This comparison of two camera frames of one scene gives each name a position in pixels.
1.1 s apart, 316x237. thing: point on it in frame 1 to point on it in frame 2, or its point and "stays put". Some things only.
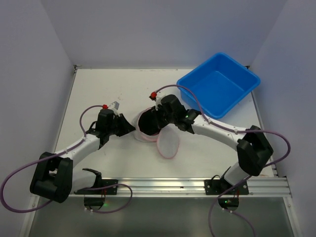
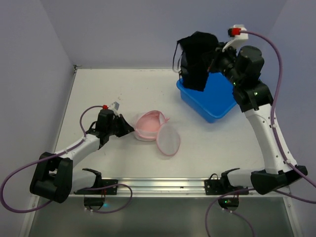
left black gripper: (120, 123) stays put
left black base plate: (111, 190) stays put
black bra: (150, 121) to (197, 49)
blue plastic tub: (221, 83) stays put
